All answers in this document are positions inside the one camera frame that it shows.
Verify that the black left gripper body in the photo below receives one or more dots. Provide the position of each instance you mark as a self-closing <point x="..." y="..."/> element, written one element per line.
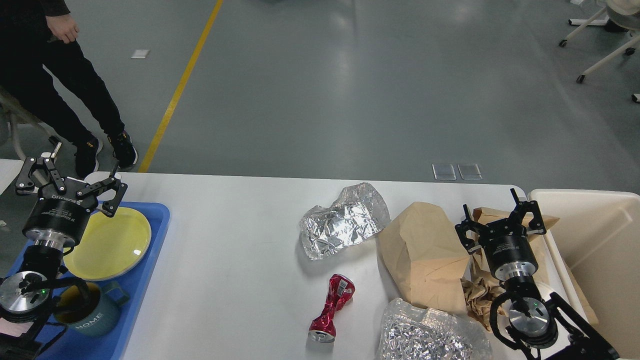
<point x="59" y="222"/>

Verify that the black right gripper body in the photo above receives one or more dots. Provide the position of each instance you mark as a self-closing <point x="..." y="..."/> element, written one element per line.
<point x="509" y="256"/>

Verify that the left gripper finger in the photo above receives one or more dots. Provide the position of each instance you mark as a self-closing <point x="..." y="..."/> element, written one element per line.
<point x="54" y="183"/>
<point x="87" y="196"/>

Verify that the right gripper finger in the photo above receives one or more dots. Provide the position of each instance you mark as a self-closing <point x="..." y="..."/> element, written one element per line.
<point x="525" y="219"/>
<point x="472" y="234"/>

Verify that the yellow plastic plate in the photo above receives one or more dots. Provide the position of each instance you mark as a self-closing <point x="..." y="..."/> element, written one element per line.
<point x="129" y="229"/>

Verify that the teal HOME mug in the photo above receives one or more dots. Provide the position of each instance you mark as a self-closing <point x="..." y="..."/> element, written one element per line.
<point x="102" y="313"/>

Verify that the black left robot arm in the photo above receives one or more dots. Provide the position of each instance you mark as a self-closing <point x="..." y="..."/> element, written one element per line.
<point x="39" y="289"/>

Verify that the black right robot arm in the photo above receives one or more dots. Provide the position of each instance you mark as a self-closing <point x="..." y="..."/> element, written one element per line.
<point x="520" y="317"/>

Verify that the person's hand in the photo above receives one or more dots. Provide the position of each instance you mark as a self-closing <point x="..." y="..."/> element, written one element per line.
<point x="63" y="27"/>

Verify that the brown paper bag right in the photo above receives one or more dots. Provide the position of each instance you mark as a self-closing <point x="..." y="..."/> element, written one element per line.
<point x="553" y="274"/>

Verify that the large brown paper bag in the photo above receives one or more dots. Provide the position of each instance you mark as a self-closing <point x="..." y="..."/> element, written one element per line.
<point x="421" y="250"/>

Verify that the pink plate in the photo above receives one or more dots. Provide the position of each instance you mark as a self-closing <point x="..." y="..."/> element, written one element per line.
<point x="102" y="265"/>

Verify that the crumpled brown paper ball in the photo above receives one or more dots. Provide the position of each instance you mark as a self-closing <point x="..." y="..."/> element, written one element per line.
<point x="479" y="294"/>

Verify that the beige plastic bin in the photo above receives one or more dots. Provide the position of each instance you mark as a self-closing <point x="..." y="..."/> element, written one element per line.
<point x="597" y="236"/>

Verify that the crumpled foil sheet upper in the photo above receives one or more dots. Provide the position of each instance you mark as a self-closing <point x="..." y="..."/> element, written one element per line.
<point x="358" y="214"/>

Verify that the crumpled foil sheet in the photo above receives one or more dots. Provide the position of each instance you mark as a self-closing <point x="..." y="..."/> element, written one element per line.
<point x="358" y="214"/>
<point x="412" y="333"/>

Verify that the crumpled foil sheet lower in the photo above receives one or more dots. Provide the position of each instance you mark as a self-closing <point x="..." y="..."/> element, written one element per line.
<point x="412" y="333"/>

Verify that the person in black clothes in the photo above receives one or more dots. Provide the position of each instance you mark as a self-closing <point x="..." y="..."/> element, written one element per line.
<point x="31" y="57"/>

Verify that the crushed red can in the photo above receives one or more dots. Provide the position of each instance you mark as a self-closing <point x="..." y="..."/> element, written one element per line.
<point x="340" y="291"/>

